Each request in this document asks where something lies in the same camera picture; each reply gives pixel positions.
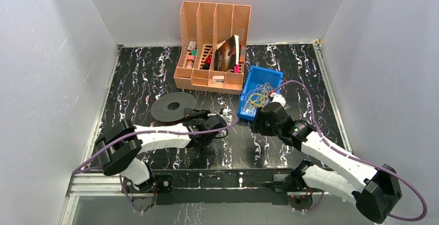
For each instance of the dark book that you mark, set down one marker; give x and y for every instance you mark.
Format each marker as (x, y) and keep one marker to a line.
(227, 55)

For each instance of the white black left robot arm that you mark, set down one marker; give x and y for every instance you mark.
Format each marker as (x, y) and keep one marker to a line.
(117, 149)

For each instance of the pink sticker roll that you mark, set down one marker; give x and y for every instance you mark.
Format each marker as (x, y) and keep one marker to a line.
(190, 61)

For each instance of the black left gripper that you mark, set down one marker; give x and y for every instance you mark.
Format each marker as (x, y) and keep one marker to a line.
(198, 120)

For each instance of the grey filament spool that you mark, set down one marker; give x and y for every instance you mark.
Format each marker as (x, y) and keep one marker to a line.
(170, 107)

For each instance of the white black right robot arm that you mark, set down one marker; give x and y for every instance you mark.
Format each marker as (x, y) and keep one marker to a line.
(372, 191)

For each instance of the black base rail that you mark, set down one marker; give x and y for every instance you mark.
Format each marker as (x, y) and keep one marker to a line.
(230, 186)

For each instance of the white pink stapler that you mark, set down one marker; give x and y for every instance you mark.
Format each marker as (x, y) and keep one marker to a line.
(218, 79)

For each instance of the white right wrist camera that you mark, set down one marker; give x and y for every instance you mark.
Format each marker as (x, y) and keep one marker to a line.
(275, 97)

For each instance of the blue plastic bin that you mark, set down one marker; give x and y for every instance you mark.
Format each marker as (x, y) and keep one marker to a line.
(259, 84)

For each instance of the pink desk organizer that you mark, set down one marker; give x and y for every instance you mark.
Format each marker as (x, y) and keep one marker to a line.
(204, 28)

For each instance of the red black bottle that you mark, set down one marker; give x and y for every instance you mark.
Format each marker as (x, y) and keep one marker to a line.
(207, 63)

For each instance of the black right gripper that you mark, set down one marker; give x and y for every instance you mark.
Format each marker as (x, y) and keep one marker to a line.
(259, 116)

